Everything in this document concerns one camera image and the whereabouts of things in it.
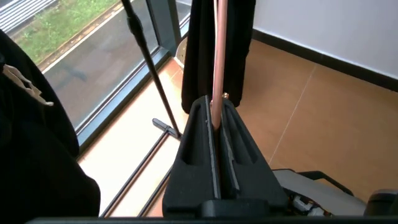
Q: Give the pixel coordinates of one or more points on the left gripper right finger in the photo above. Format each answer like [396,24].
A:
[255,183]

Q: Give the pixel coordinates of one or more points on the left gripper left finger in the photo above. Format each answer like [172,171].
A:
[189,183]

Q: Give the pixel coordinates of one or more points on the pink clothes hanger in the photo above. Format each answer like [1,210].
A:
[219,62]

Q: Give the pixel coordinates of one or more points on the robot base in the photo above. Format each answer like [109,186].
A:
[311,186]

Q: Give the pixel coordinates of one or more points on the white laundry basket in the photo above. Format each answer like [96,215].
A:
[182,53]

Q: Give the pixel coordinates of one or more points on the black clothes rack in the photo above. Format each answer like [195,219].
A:
[136,26]

